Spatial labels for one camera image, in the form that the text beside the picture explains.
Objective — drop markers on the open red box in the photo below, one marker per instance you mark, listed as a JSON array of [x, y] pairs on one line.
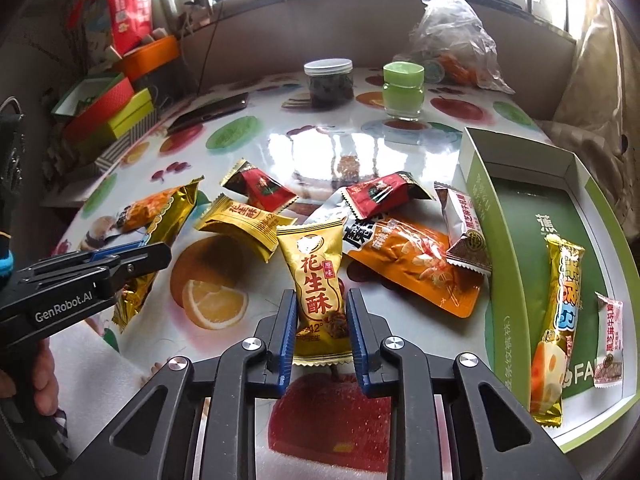
[[100, 110]]

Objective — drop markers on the red paper package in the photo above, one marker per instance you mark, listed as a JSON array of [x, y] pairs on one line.
[[127, 10]]

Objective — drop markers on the tall gold peanut candy packet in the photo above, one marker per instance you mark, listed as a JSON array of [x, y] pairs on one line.
[[315, 280]]

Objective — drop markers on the white and brown candy packet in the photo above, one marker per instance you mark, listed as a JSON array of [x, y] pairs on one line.
[[465, 230]]

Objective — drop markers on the green and white cardboard box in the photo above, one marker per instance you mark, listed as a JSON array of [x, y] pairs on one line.
[[520, 240]]

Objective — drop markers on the dark red candy packet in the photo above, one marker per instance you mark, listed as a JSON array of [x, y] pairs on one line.
[[260, 187], [380, 194]]

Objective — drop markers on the fruit print tablecloth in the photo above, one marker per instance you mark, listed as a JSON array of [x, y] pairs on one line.
[[320, 145]]

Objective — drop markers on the person's left hand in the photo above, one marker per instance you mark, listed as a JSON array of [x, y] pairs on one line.
[[30, 375]]

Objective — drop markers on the beige cloth bundle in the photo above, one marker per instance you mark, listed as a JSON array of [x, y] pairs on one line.
[[595, 170]]

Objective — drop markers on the beige dotted curtain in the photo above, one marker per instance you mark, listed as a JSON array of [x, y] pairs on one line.
[[600, 50]]

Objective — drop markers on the dark smartphone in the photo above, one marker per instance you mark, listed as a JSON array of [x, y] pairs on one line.
[[210, 112]]

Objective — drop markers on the orange and gold snack packet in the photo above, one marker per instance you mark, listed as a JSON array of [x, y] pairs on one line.
[[160, 215]]

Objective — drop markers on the long yellow snack packet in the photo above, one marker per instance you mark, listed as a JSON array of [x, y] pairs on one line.
[[555, 320]]

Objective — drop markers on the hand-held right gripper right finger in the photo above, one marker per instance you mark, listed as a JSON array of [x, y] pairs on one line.
[[359, 347]]

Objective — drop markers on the dark glass jar white lid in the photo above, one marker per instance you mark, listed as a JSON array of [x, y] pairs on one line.
[[327, 82]]

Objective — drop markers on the green glass jar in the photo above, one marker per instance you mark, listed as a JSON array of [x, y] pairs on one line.
[[404, 92]]

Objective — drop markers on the small gold candy packet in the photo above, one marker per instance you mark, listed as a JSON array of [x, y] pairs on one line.
[[240, 222]]

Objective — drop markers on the lime green box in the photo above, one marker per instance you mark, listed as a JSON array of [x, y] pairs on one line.
[[125, 120]]

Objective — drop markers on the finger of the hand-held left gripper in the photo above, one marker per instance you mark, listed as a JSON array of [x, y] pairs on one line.
[[117, 251], [145, 262]]

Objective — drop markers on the small round sealed cup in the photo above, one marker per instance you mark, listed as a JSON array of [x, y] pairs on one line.
[[433, 71]]

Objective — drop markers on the pink and white candy packet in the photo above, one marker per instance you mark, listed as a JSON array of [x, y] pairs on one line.
[[607, 340]]

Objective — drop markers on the black and white striped box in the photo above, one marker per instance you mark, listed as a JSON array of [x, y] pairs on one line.
[[125, 147]]

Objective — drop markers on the orange box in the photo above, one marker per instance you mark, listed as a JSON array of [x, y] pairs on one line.
[[150, 57]]

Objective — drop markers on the clear plastic bag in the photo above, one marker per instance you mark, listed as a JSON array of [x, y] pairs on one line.
[[450, 25]]

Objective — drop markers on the orange and white snack pouch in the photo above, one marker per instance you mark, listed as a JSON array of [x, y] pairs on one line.
[[415, 260]]

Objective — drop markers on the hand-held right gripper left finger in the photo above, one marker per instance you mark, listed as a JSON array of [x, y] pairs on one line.
[[287, 342]]

